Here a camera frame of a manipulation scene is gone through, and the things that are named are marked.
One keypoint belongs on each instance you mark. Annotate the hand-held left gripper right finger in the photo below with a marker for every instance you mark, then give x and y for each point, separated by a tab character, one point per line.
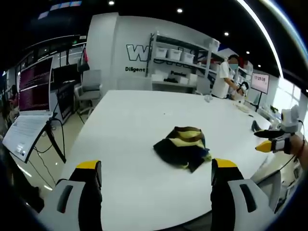
231	192

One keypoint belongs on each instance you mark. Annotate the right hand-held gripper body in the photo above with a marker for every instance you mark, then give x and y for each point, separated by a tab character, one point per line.
287	130

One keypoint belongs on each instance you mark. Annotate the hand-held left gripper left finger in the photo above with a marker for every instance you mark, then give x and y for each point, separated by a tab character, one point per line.
77	192

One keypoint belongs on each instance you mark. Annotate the yellow and black striped garment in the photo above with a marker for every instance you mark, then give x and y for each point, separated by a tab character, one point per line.
184	146

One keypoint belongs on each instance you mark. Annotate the small black object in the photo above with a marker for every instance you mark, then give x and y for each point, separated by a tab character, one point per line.
255	125

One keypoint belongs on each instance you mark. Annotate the beige cloth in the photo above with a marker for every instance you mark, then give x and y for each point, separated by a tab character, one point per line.
243	107

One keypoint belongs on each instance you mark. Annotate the white chair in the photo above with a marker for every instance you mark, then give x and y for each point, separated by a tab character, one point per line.
272	187

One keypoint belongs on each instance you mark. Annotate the screen on stand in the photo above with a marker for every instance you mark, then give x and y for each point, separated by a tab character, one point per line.
260	83

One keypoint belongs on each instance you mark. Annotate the black laptop stand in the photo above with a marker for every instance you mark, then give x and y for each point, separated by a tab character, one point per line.
54	137

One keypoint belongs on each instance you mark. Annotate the open laptop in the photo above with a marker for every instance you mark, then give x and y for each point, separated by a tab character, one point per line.
31	103

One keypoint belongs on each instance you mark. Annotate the grey office chair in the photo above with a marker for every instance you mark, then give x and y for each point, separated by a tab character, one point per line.
87	90

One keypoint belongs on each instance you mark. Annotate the white metal shelf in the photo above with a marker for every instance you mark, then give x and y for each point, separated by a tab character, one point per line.
185	60

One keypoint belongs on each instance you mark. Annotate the white storage bin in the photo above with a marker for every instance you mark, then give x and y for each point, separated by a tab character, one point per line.
174	54
161	51
187	56

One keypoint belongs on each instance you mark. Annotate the black monitor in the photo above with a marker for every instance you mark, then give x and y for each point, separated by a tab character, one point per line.
65	74

